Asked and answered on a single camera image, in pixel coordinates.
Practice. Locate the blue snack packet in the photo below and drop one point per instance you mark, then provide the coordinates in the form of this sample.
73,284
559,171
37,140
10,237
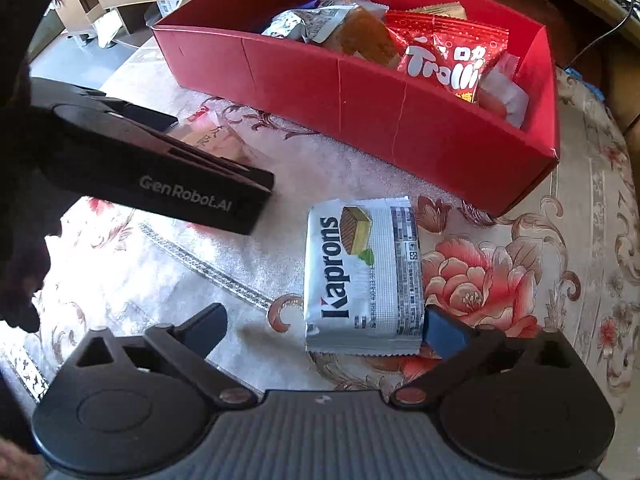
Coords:
309,4

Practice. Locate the pink sausage packet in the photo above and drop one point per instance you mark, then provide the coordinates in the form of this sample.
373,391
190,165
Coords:
505,100

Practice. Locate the floral tablecloth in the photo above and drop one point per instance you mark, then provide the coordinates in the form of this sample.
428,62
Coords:
200,260

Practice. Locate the red printed cake packet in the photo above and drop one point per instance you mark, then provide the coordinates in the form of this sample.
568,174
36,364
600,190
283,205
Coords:
215,140

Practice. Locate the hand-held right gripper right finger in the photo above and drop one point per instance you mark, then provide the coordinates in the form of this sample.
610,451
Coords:
442,332

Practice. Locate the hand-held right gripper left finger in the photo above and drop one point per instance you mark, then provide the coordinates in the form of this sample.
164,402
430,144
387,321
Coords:
205,322

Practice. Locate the white wafer packet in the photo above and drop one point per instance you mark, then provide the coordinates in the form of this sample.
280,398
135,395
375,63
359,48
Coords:
360,280

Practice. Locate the red gummy candy packet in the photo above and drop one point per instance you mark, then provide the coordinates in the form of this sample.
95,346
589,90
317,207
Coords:
440,55

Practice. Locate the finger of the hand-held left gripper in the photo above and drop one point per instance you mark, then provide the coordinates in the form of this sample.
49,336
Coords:
145,116

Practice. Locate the red cardboard box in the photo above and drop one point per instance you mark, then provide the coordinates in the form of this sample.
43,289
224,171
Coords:
325,95

